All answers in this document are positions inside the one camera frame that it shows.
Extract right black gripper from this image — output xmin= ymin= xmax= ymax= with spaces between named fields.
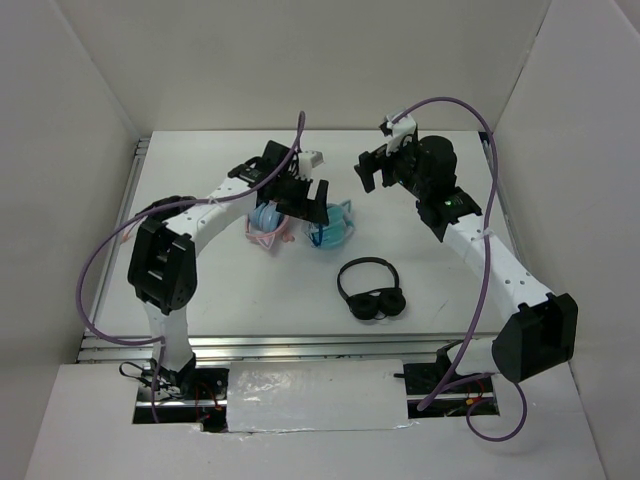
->
xmin=354 ymin=134 xmax=429 ymax=199

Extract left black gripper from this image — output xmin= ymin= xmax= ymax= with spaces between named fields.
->
xmin=272 ymin=172 xmax=328 ymax=225

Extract teal cat ear headphones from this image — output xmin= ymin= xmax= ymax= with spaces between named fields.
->
xmin=304 ymin=199 xmax=355 ymax=250

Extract blue headphone cable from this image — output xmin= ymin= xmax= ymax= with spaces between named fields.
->
xmin=305 ymin=223 xmax=331 ymax=249

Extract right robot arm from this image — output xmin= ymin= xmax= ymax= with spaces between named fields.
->
xmin=354 ymin=135 xmax=578 ymax=392

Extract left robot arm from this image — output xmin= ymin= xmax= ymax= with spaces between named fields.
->
xmin=127 ymin=141 xmax=329 ymax=399

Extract pink blue cat headphones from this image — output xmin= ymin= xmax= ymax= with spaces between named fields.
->
xmin=245 ymin=202 xmax=295 ymax=251

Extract small black headphones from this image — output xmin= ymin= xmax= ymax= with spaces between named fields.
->
xmin=336 ymin=256 xmax=407 ymax=321

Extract white taped cover plate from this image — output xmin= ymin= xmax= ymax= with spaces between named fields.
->
xmin=226 ymin=359 xmax=410 ymax=433

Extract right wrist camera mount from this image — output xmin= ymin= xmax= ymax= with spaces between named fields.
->
xmin=379 ymin=111 xmax=417 ymax=156

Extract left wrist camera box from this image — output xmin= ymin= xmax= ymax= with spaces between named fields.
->
xmin=298 ymin=150 xmax=324 ymax=179

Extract aluminium rail frame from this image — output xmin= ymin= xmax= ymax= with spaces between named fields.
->
xmin=92 ymin=131 xmax=491 ymax=363

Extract large black wired headphones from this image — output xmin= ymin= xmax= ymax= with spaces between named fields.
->
xmin=136 ymin=195 xmax=195 ymax=222

